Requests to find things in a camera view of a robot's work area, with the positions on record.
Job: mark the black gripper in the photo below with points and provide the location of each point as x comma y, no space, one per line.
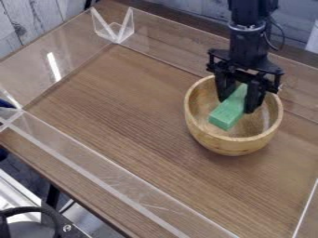
243,63

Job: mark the green rectangular block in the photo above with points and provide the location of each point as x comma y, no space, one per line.
226,114

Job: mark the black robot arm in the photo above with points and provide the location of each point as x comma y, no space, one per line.
250,12

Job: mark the light wooden bowl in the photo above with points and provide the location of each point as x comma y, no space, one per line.
251,133

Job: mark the clear acrylic front barrier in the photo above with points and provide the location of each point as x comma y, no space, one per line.
124,157

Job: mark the blue object at left edge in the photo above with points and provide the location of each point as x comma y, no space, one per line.
5,104

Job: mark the black metal table leg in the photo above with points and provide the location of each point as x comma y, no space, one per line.
64,228

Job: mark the clear acrylic corner bracket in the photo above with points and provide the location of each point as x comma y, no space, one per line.
115,32

